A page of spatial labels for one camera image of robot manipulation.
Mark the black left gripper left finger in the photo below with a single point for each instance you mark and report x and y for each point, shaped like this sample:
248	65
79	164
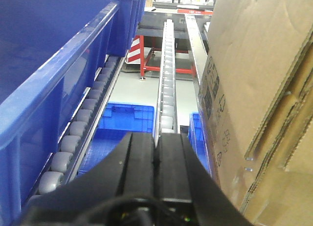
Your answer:
122	180

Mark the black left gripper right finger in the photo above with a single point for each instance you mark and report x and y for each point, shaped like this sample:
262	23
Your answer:
184	185

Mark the brown cardboard box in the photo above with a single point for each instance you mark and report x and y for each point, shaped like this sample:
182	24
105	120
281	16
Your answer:
257	102

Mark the lower right blue crate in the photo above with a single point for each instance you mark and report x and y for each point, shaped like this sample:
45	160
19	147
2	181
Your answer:
195	136

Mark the middle grey roller track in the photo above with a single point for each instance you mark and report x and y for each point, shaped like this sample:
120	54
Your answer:
166	108

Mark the grey roller track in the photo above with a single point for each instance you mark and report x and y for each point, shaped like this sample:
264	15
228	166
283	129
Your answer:
166	108
63	165

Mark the left grey roller track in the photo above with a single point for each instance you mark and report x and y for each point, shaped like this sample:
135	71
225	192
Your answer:
63	165

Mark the red white striped board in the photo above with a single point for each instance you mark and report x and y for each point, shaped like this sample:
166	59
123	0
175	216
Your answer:
134	54

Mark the large blue plastic bin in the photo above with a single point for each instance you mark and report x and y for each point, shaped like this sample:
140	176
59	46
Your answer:
50	51

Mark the red metal frame stand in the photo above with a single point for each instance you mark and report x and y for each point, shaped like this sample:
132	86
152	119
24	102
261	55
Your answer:
167	62

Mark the silver metal shelf rail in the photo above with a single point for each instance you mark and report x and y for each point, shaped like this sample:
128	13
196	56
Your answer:
199	53

